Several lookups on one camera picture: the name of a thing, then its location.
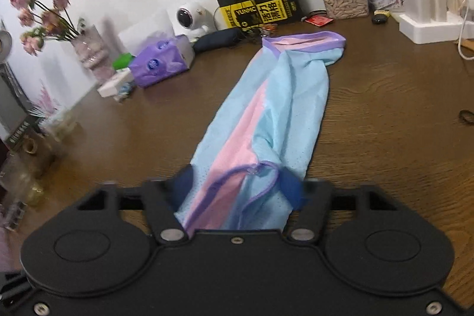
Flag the pastel blue pink pants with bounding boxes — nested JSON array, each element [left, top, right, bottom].
[[174, 31, 349, 231]]

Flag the pink feathery decoration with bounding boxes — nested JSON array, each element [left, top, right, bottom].
[[31, 81, 65, 117]]

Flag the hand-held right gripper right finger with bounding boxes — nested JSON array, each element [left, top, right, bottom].
[[276, 168, 398, 246]]

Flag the white round camera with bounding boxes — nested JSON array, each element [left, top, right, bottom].
[[168, 1, 212, 42]]

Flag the clear glass jar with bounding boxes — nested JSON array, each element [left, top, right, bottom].
[[17, 170, 45, 207]]

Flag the red foil packet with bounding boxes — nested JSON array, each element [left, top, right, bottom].
[[304, 15, 334, 27]]

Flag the purple tissue pack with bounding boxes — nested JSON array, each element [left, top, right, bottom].
[[118, 9, 195, 89]]

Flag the small bluish wrapper packet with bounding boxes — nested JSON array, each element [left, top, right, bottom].
[[113, 83, 136, 102]]

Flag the clear plastic container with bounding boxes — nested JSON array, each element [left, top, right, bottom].
[[41, 108, 78, 142]]

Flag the pink textured vase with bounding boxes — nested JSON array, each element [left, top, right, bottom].
[[70, 25, 115, 85]]

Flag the dark framed panel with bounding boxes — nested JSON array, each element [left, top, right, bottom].
[[0, 62, 36, 141]]

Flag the white charger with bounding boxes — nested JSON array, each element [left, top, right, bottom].
[[430, 0, 449, 22], [402, 0, 432, 24]]

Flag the dark navy cloth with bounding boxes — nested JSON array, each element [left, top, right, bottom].
[[193, 28, 243, 54]]

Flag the green box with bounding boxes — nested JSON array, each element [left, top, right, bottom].
[[112, 52, 136, 70]]

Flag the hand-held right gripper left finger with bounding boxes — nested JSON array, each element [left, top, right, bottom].
[[76, 165, 195, 246]]

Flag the white flat box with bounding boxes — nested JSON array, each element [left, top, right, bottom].
[[97, 70, 134, 98]]

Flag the white power strip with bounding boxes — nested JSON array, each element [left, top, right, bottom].
[[399, 10, 474, 44]]

